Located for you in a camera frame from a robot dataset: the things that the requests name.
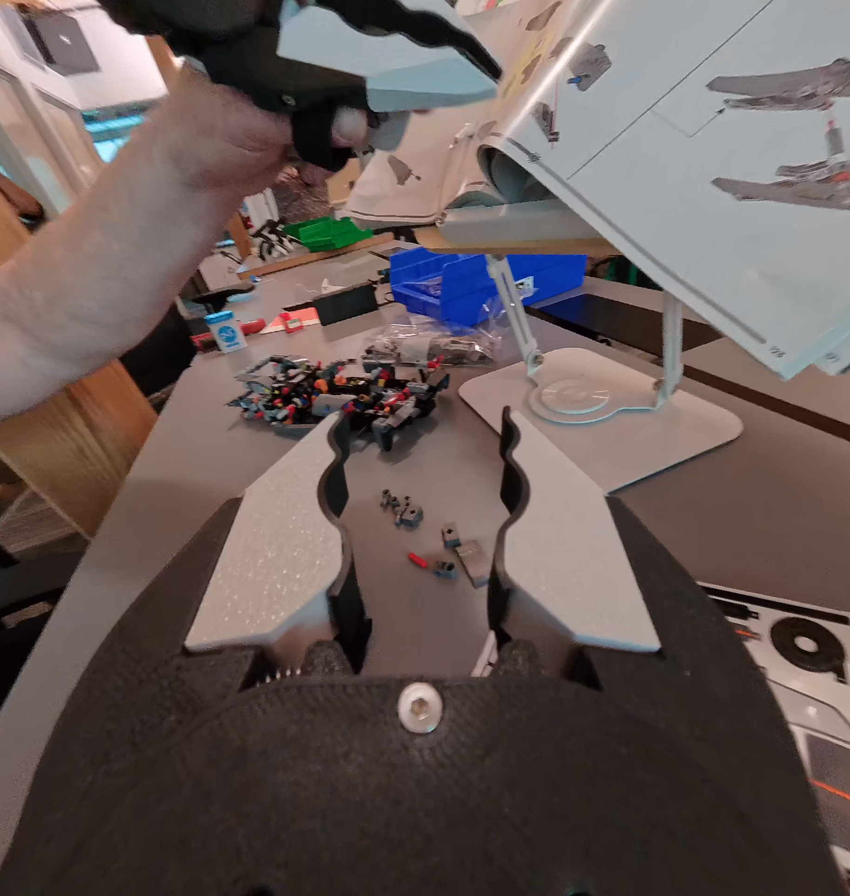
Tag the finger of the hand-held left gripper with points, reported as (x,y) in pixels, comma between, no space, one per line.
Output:
(369,49)

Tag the blue white small box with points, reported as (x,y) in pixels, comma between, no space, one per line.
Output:
(226,334)

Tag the white black device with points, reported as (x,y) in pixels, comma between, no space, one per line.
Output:
(274,238)

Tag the blue plastic bin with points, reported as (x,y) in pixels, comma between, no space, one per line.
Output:
(432,294)

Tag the grey blue lego connector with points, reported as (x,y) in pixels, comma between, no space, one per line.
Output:
(409,516)
(451,537)
(444,569)

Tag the person's left hand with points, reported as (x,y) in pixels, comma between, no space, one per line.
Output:
(222,133)

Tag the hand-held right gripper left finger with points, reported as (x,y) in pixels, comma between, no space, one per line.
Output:
(271,560)

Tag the lego sticker sheet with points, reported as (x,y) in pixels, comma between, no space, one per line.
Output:
(810,644)

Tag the clear bag of lego parts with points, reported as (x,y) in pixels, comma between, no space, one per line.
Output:
(425,348)

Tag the partly built lego car model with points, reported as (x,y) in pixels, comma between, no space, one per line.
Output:
(292,392)

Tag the lego instruction booklet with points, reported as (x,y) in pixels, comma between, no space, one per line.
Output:
(677,175)

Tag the red tool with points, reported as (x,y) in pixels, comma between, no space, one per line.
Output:
(253,327)

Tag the small dark grey lego piece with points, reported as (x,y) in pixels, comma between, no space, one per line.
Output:
(388,499)

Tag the grey lego plate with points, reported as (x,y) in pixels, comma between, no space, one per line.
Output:
(474,561)

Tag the person's left forearm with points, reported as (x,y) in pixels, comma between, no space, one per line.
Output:
(82,301)

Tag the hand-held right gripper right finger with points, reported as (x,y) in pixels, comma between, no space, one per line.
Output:
(572,567)

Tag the black wall box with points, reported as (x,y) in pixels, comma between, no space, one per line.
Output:
(61,42)

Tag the white book stand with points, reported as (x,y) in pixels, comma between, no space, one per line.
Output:
(677,434)

